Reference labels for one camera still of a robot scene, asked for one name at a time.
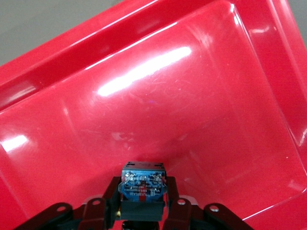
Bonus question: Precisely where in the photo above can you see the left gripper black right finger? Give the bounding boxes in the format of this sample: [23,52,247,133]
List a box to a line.
[161,176,255,230]

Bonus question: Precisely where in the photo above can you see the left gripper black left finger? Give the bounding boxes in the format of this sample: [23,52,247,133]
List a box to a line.
[13,176,123,230]

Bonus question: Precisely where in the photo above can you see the red plastic tray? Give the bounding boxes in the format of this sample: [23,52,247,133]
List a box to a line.
[0,0,307,230]

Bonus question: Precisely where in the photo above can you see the small blue electrical component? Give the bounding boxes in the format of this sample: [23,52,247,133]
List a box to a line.
[117,161,168,230]

